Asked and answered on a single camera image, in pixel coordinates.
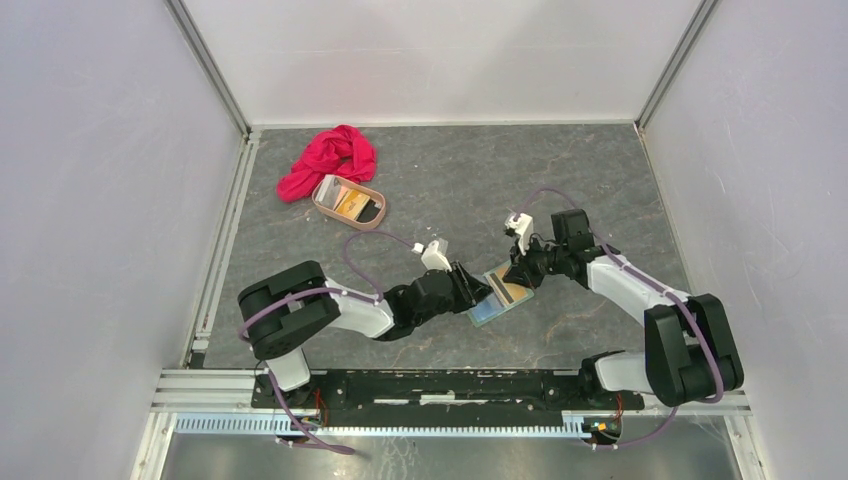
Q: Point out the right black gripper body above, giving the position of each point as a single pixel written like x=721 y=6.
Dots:
x=540 y=261

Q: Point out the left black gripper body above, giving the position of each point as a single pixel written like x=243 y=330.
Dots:
x=461 y=298

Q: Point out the green card holder wallet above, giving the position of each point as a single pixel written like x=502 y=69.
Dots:
x=487 y=310

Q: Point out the pink oval card tray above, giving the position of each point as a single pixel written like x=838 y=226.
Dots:
x=370 y=218

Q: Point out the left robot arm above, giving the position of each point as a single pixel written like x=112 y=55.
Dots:
x=285 y=310

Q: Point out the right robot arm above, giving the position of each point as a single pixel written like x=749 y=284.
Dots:
x=689 y=352

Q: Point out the gold card in tray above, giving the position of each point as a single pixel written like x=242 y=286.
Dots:
x=351 y=203

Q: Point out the stack of upright cards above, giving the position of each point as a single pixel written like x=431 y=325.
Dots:
x=328 y=191

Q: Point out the red crumpled cloth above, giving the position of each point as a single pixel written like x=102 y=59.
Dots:
x=343 y=151

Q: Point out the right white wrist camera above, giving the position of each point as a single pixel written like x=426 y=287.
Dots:
x=520 y=227

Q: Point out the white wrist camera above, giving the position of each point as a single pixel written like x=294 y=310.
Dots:
x=433 y=256
x=520 y=227

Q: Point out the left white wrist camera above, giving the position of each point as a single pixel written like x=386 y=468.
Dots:
x=433 y=256

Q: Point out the aluminium frame rail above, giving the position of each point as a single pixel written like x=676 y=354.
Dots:
x=243 y=401

